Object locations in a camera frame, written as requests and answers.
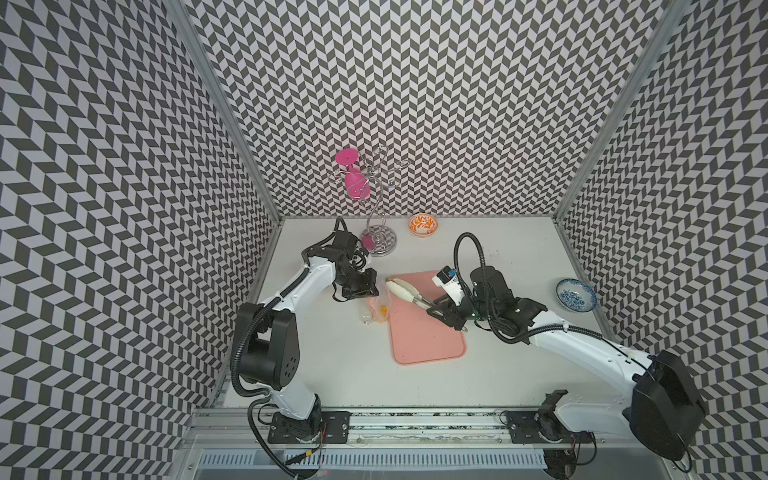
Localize pink ornament on stand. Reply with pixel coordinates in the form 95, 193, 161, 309
335, 148, 371, 200

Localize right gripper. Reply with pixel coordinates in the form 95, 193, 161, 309
425, 286, 497, 331

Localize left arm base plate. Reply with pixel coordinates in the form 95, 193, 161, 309
268, 411, 351, 445

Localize orange patterned small bowl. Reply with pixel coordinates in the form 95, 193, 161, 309
408, 213, 439, 238

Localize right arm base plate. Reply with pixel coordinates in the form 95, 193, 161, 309
499, 410, 593, 445

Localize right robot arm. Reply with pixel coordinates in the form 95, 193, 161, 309
426, 232, 708, 461

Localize pink plastic tray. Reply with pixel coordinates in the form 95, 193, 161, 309
389, 293, 467, 365

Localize blue white porcelain bowl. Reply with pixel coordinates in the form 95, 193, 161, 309
555, 278, 598, 313

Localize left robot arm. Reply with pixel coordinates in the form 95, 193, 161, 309
229, 217, 379, 442

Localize aluminium front rail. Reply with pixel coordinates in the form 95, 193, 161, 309
190, 406, 644, 448

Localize metal tongs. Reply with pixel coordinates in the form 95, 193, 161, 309
385, 277, 435, 310

